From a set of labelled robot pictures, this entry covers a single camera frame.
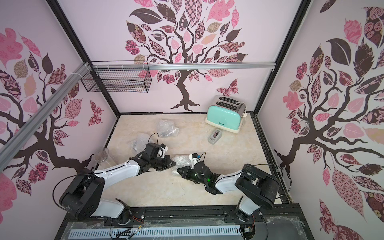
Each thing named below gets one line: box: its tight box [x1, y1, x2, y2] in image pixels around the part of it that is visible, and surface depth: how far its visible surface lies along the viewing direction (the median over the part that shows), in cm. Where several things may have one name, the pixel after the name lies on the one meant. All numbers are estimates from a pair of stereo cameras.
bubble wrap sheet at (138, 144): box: [130, 132, 151, 154], surface depth 94 cm
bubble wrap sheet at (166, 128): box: [157, 119, 180, 137], surface depth 103 cm
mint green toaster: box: [205, 95, 247, 133], surface depth 105 cm
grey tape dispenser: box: [207, 129, 222, 145], surface depth 105 cm
